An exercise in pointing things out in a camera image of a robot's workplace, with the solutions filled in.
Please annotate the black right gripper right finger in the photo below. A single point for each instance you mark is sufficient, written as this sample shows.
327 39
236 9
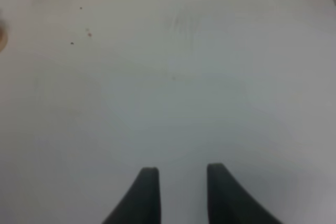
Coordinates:
229 202

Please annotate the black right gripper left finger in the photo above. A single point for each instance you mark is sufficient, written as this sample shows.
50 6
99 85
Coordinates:
142 202

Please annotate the beige near cup saucer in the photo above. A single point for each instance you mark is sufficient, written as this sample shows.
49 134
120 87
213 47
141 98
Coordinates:
3 36

